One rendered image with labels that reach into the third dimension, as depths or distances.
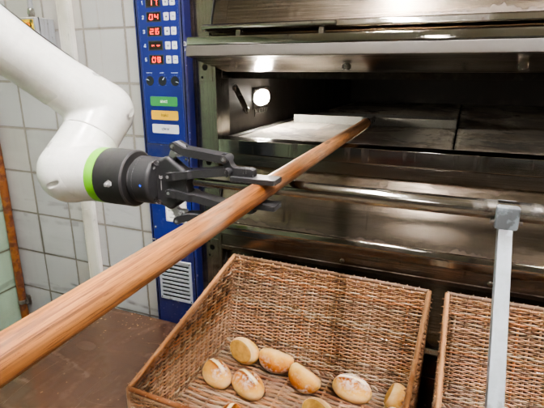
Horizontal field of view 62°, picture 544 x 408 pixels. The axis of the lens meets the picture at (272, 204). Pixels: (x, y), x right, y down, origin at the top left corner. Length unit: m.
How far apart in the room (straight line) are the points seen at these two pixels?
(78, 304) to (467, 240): 0.95
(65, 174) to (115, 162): 0.09
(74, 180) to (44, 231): 1.06
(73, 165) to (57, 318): 0.47
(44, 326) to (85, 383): 1.02
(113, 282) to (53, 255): 1.46
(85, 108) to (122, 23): 0.62
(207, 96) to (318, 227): 0.47
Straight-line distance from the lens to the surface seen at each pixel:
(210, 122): 1.29
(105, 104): 0.85
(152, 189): 0.72
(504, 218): 0.75
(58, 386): 1.37
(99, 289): 0.38
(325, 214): 1.20
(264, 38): 1.05
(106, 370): 1.39
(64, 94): 0.85
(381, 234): 1.17
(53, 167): 0.81
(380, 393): 1.26
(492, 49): 0.95
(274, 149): 1.21
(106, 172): 0.74
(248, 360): 1.28
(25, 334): 0.34
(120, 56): 1.45
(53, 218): 1.77
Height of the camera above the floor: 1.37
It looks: 17 degrees down
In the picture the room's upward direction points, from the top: straight up
